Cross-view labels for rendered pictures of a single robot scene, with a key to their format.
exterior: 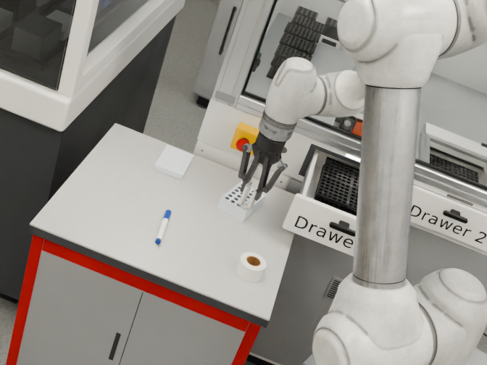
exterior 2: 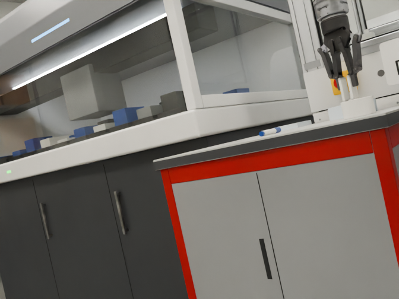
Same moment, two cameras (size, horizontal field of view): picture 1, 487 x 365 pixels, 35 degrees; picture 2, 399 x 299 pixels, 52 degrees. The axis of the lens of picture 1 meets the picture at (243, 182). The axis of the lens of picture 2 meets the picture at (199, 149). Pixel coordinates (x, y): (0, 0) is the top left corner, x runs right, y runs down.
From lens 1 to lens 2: 136 cm
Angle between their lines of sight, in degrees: 45
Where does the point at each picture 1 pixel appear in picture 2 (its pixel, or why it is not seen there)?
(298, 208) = (389, 54)
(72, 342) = (232, 276)
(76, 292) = (210, 212)
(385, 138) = not seen: outside the picture
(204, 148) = (320, 117)
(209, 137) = (319, 104)
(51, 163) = not seen: hidden behind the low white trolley
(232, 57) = (300, 31)
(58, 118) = (192, 126)
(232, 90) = (314, 56)
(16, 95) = (165, 129)
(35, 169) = not seen: hidden behind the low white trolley
